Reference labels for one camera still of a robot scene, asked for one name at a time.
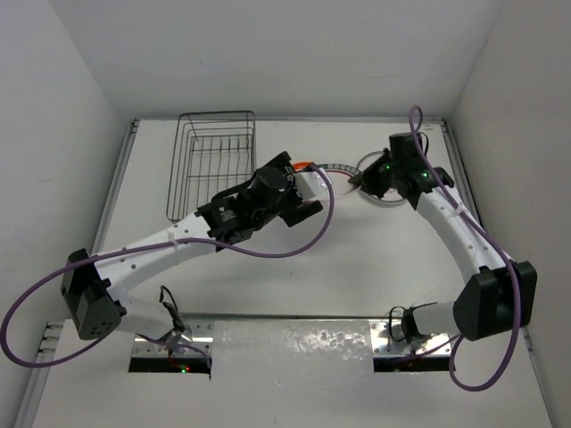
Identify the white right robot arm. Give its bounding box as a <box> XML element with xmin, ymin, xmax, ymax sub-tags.
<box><xmin>353</xmin><ymin>133</ymin><xmax>538</xmax><ymax>342</ymax></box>

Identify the white foam cover board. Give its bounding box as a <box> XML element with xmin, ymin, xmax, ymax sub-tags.
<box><xmin>34</xmin><ymin>320</ymin><xmax>550</xmax><ymax>427</ymax></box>

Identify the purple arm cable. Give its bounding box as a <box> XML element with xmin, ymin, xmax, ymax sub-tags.
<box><xmin>0</xmin><ymin>162</ymin><xmax>335</xmax><ymax>371</ymax></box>
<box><xmin>403</xmin><ymin>104</ymin><xmax>522</xmax><ymax>392</ymax></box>

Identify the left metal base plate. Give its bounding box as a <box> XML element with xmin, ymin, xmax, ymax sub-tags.
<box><xmin>132</xmin><ymin>319</ymin><xmax>214</xmax><ymax>358</ymax></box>

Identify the wire dish rack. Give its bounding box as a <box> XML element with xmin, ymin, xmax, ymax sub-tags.
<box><xmin>166</xmin><ymin>110</ymin><xmax>256</xmax><ymax>223</ymax></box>

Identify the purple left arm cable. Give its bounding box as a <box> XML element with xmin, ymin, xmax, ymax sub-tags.
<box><xmin>0</xmin><ymin>162</ymin><xmax>335</xmax><ymax>371</ymax></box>

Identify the orange plate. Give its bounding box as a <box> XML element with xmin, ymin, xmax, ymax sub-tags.
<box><xmin>293</xmin><ymin>161</ymin><xmax>311</xmax><ymax>171</ymax></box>

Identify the metal base plate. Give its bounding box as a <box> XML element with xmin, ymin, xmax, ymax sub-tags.
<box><xmin>369</xmin><ymin>318</ymin><xmax>453</xmax><ymax>358</ymax></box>
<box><xmin>132</xmin><ymin>319</ymin><xmax>214</xmax><ymax>358</ymax></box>

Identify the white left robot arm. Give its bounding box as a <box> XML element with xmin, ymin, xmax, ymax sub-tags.
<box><xmin>61</xmin><ymin>152</ymin><xmax>331</xmax><ymax>342</ymax></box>

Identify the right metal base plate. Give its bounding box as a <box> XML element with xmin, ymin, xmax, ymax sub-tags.
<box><xmin>369</xmin><ymin>318</ymin><xmax>453</xmax><ymax>358</ymax></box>

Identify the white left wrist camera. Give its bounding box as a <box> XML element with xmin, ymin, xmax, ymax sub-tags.
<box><xmin>294</xmin><ymin>168</ymin><xmax>333</xmax><ymax>202</ymax></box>

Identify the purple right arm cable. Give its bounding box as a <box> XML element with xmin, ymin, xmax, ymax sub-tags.
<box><xmin>403</xmin><ymin>104</ymin><xmax>522</xmax><ymax>392</ymax></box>

